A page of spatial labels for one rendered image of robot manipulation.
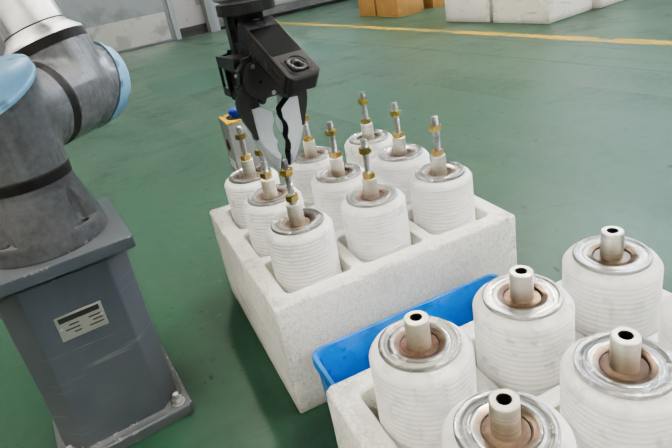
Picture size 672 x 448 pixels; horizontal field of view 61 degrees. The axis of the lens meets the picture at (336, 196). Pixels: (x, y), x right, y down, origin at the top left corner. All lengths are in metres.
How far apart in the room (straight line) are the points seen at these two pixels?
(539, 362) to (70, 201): 0.58
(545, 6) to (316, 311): 2.83
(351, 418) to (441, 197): 0.38
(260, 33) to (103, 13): 5.05
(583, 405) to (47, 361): 0.63
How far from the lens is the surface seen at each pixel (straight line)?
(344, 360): 0.79
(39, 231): 0.77
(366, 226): 0.80
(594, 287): 0.63
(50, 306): 0.80
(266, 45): 0.67
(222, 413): 0.90
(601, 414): 0.50
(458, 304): 0.84
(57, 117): 0.79
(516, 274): 0.57
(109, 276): 0.79
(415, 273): 0.82
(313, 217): 0.79
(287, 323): 0.76
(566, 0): 3.52
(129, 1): 5.76
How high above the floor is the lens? 0.59
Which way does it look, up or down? 24 degrees down
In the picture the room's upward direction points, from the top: 10 degrees counter-clockwise
